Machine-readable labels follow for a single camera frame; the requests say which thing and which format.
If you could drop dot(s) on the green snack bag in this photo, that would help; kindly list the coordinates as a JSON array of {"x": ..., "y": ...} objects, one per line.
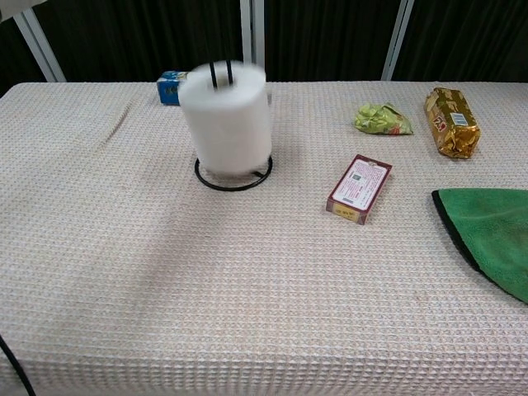
[{"x": 381, "y": 120}]

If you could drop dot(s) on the white toilet paper roll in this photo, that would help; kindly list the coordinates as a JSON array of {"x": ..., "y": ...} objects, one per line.
[{"x": 224, "y": 123}]

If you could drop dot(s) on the blue cookie box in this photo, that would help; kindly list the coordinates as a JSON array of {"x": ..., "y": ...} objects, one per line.
[{"x": 169, "y": 88}]

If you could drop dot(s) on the white partition post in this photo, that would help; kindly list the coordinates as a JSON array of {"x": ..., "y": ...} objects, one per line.
[
  {"x": 41, "y": 47},
  {"x": 397, "y": 41},
  {"x": 252, "y": 41}
]

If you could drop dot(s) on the beige waffle tablecloth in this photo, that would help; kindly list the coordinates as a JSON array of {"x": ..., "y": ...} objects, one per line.
[{"x": 206, "y": 288}]

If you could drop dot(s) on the green microfiber cloth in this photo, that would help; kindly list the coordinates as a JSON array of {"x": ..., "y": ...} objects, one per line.
[{"x": 491, "y": 231}]

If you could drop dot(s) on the red card box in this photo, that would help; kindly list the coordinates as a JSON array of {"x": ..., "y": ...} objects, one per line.
[{"x": 361, "y": 187}]

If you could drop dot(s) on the dark green curtain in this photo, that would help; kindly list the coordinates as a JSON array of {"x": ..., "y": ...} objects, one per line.
[
  {"x": 470, "y": 37},
  {"x": 326, "y": 37},
  {"x": 16, "y": 53},
  {"x": 144, "y": 37}
]

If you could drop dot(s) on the gold foil snack package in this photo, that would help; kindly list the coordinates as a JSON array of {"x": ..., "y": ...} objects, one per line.
[{"x": 451, "y": 123}]

